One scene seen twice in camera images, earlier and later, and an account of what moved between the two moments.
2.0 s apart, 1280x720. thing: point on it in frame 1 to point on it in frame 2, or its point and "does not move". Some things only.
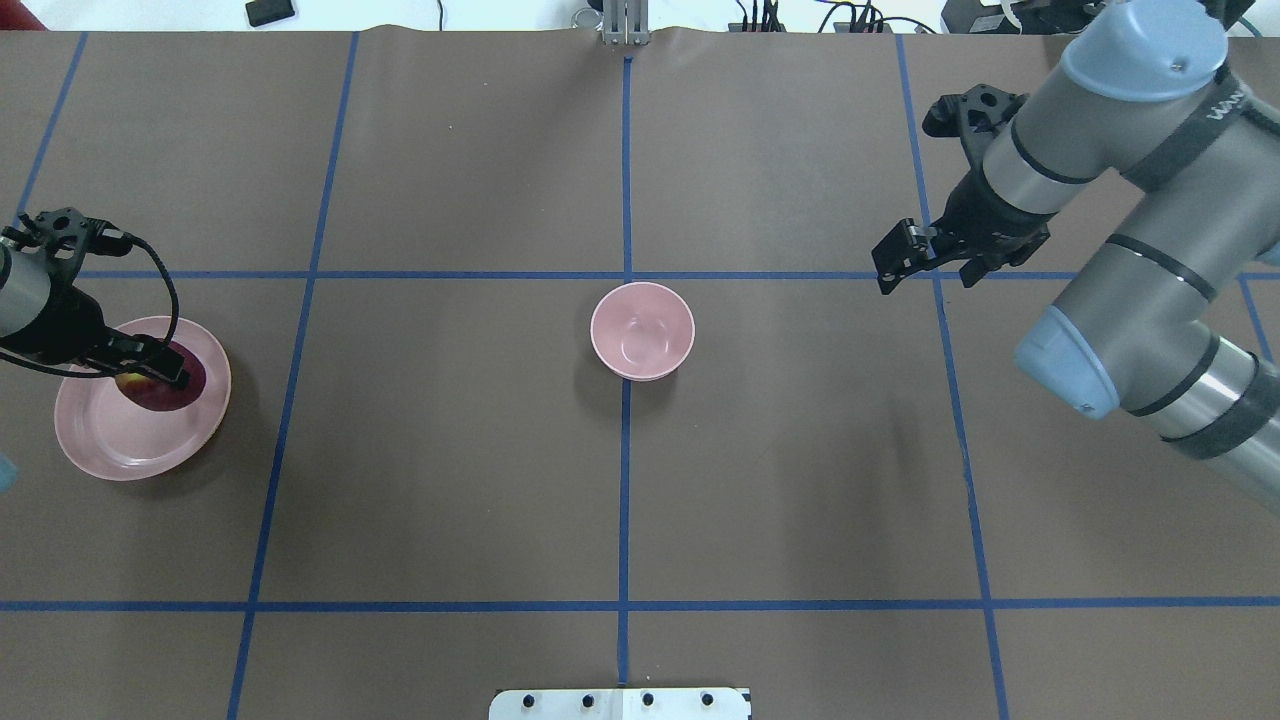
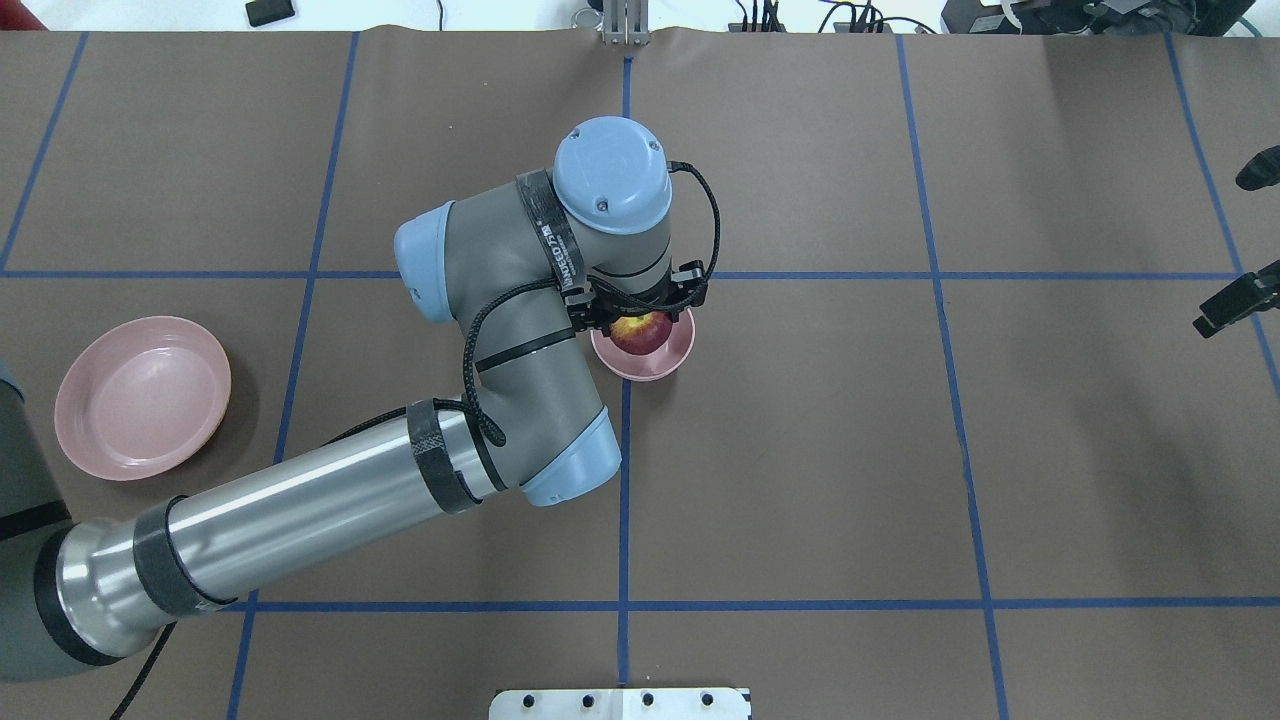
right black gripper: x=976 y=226 to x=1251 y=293
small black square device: x=263 y=12 does not move
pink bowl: x=642 y=331 does not move
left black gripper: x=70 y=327 to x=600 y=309
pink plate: x=109 y=435 does not move
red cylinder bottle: x=14 y=14 does not move
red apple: x=160 y=395 to x=643 y=334
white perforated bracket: x=620 y=704 does not move
